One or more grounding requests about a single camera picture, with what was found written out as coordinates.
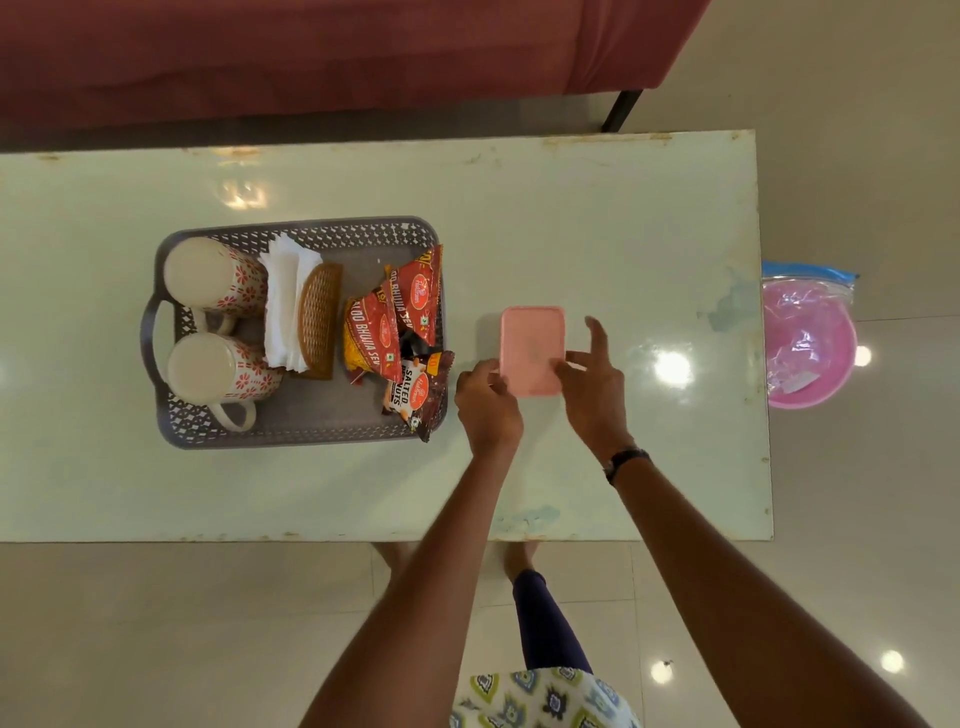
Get person's left hand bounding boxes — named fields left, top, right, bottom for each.
left=453, top=358, right=525, bottom=459

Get person's right hand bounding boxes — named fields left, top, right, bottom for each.
left=553, top=315, right=637, bottom=466

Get brown salted peanuts packet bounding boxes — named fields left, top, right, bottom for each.
left=380, top=348, right=457, bottom=444

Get yellow red snack packet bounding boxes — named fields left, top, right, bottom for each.
left=342, top=278, right=406, bottom=385
left=386, top=243, right=445, bottom=348

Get grey plastic basket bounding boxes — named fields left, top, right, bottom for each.
left=140, top=215, right=449, bottom=451

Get brown wooden napkin holder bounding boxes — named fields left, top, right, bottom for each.
left=297, top=260, right=345, bottom=382

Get white paper napkins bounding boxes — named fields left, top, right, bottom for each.
left=258, top=232, right=324, bottom=374

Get clear blue-sealed zip bag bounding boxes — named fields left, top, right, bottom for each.
left=761, top=260, right=860, bottom=397

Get white floral mug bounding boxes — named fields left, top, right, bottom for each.
left=162, top=236, right=269, bottom=337
left=166, top=332, right=285, bottom=434

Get person's left forearm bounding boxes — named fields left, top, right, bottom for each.
left=299, top=449, right=519, bottom=728

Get person's right forearm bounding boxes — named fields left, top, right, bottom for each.
left=611, top=464, right=931, bottom=728

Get person's right leg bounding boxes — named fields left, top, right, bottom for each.
left=500, top=541, right=540, bottom=583

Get person's leg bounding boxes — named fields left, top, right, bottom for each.
left=372, top=541, right=418, bottom=579
left=500, top=541, right=540, bottom=583

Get person's left leg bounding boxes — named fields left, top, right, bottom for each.
left=372, top=541, right=418, bottom=579

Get white coffee table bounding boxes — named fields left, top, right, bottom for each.
left=0, top=128, right=775, bottom=544

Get black wristband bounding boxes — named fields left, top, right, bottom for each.
left=602, top=446, right=652, bottom=487

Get pink round plastic item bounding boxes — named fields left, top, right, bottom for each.
left=761, top=278, right=859, bottom=412

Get red fabric sofa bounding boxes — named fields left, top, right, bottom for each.
left=0, top=0, right=712, bottom=144

